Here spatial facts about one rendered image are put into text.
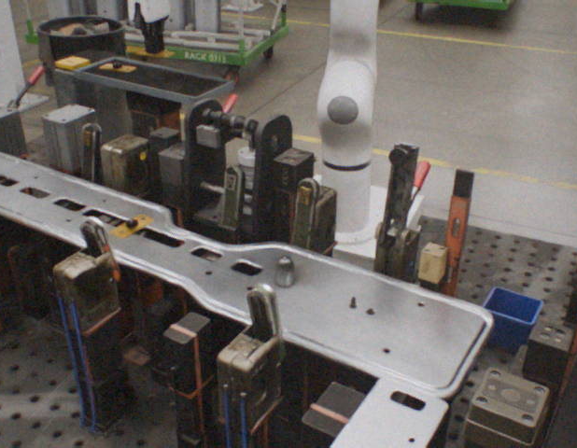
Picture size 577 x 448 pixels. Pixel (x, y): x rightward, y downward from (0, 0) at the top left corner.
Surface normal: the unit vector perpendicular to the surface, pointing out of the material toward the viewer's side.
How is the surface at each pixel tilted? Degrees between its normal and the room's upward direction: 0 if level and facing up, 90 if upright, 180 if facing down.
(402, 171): 81
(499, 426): 88
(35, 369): 0
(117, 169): 90
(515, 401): 0
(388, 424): 0
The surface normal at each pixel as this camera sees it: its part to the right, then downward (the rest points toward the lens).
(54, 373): 0.00, -0.87
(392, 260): -0.53, 0.42
